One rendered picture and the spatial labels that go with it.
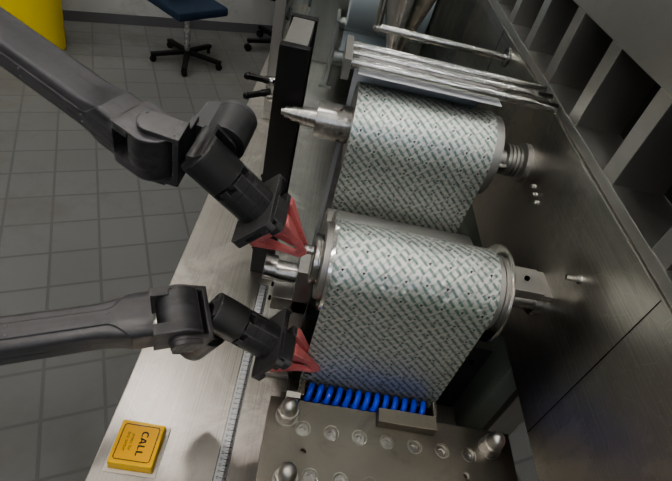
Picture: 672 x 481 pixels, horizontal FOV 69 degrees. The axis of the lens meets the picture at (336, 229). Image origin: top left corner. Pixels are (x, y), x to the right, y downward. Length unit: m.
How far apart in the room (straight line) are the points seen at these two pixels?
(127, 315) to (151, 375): 0.33
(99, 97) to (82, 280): 1.76
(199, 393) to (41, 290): 1.49
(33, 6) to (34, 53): 3.24
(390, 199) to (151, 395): 0.55
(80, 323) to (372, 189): 0.48
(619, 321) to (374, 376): 0.37
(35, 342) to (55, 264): 1.78
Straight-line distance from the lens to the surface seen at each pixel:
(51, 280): 2.39
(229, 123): 0.63
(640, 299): 0.62
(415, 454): 0.83
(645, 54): 0.75
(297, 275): 0.75
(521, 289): 0.74
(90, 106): 0.65
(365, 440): 0.82
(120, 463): 0.90
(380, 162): 0.81
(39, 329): 0.68
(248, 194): 0.61
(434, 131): 0.81
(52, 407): 2.04
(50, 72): 0.70
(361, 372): 0.81
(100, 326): 0.67
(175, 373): 0.99
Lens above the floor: 1.75
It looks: 41 degrees down
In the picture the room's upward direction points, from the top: 16 degrees clockwise
